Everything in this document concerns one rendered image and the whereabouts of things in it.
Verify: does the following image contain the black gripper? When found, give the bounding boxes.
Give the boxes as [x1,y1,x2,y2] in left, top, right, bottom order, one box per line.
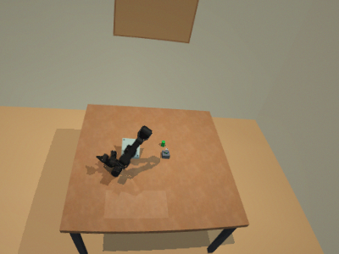
[96,153,118,168]

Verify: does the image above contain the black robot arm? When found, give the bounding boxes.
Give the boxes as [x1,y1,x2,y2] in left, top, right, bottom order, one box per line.
[110,125,152,178]

